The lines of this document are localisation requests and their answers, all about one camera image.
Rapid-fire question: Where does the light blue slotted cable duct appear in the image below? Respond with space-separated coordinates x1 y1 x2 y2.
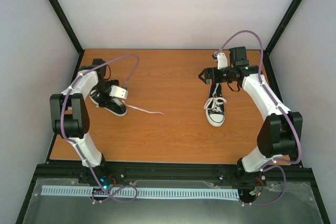
40 185 239 201

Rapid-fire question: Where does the black aluminium frame rail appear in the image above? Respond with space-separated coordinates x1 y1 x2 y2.
34 163 314 183

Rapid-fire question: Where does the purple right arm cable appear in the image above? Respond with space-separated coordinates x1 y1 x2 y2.
219 30 302 207

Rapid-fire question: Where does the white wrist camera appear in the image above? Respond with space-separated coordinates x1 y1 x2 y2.
212 52 228 70
109 85 128 100

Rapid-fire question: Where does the black left corner frame post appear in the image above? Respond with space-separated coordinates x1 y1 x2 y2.
33 0 85 54

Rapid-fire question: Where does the white shoelace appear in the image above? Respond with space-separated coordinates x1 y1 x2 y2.
204 83 227 116

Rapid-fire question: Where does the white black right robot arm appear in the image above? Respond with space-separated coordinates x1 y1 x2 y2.
198 47 303 173

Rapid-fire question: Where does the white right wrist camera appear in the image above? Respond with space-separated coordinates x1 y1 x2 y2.
212 52 228 70

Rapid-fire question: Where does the black right corner frame post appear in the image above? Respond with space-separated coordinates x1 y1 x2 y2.
264 0 320 54

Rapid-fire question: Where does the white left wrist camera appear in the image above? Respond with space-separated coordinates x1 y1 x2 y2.
109 85 128 100

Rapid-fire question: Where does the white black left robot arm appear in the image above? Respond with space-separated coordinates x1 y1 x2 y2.
49 58 120 184

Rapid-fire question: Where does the black corner frame post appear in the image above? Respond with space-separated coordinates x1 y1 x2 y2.
264 0 320 54
33 0 85 54

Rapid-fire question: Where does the black canvas sneaker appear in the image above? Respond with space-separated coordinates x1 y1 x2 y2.
204 83 227 127
89 90 127 117

